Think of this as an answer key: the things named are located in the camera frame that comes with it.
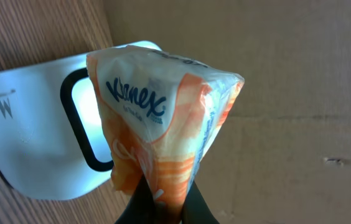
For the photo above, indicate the white barcode scanner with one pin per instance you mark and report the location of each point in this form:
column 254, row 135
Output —
column 52, row 145

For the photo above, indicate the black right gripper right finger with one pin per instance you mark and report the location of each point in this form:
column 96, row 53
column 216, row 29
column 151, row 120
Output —
column 195, row 209

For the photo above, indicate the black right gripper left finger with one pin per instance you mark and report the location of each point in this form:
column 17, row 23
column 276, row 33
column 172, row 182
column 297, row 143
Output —
column 140, row 208

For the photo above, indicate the orange tissue pack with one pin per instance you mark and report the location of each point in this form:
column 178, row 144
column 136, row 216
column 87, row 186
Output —
column 160, row 113

